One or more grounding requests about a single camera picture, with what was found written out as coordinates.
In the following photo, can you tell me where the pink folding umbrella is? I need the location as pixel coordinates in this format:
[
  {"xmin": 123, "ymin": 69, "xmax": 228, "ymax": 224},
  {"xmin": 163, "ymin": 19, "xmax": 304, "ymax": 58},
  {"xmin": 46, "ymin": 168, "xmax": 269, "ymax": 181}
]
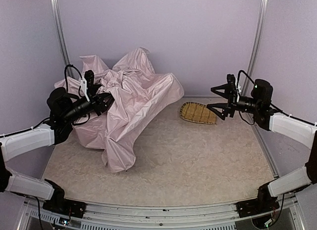
[{"xmin": 53, "ymin": 47, "xmax": 185, "ymax": 173}]

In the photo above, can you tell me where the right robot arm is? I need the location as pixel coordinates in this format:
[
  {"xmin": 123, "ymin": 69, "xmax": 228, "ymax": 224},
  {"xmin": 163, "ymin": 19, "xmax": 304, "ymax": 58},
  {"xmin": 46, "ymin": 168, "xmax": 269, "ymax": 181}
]
[{"xmin": 207, "ymin": 74, "xmax": 317, "ymax": 202}]

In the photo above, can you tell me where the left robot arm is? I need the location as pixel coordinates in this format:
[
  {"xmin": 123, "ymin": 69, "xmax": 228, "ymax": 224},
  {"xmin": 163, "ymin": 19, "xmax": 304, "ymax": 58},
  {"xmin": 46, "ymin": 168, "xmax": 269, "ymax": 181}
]
[{"xmin": 0, "ymin": 87, "xmax": 114, "ymax": 201}]

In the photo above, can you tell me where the woven bamboo tray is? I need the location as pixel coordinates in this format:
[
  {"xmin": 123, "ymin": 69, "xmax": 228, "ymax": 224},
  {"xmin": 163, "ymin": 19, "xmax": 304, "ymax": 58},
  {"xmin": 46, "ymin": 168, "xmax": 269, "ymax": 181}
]
[{"xmin": 180, "ymin": 102, "xmax": 216, "ymax": 125}]

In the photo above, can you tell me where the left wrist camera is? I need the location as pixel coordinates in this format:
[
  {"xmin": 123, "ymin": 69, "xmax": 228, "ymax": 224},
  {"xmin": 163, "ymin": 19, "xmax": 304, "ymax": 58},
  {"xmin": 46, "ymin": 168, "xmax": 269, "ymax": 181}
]
[{"xmin": 84, "ymin": 70, "xmax": 95, "ymax": 89}]

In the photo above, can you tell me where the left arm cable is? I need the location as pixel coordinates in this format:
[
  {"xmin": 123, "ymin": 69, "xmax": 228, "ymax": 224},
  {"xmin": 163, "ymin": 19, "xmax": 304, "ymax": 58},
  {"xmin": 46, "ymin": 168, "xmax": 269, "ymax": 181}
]
[{"xmin": 63, "ymin": 64, "xmax": 84, "ymax": 90}]

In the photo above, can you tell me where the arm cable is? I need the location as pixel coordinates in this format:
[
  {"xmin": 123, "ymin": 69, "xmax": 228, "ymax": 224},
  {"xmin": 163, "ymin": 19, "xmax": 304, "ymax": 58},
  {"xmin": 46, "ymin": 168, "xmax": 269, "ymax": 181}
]
[
  {"xmin": 63, "ymin": 64, "xmax": 84, "ymax": 90},
  {"xmin": 237, "ymin": 70, "xmax": 293, "ymax": 126}
]

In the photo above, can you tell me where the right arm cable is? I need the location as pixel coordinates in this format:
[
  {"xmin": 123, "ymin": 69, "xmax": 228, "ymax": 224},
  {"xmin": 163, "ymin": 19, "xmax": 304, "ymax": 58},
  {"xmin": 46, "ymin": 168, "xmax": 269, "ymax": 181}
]
[{"xmin": 237, "ymin": 70, "xmax": 293, "ymax": 126}]

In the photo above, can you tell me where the right frame post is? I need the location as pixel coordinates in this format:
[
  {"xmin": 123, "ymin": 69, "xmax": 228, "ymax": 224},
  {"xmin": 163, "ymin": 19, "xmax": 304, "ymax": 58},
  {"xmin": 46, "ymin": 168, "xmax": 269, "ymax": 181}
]
[{"xmin": 249, "ymin": 0, "xmax": 269, "ymax": 79}]

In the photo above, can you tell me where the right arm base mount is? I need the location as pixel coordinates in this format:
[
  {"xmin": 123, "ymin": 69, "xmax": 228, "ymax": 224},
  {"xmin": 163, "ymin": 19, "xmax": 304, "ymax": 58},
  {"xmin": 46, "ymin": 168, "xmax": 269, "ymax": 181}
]
[{"xmin": 236, "ymin": 198, "xmax": 279, "ymax": 218}]

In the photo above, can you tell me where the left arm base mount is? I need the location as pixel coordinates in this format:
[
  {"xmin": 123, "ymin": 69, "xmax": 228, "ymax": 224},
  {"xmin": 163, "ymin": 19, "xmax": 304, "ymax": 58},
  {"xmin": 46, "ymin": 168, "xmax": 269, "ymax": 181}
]
[{"xmin": 43, "ymin": 198, "xmax": 87, "ymax": 219}]

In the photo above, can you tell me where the front aluminium rail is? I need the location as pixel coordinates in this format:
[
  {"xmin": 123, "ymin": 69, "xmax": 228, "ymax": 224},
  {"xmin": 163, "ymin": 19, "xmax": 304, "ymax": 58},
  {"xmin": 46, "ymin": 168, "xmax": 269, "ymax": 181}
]
[{"xmin": 14, "ymin": 193, "xmax": 307, "ymax": 230}]

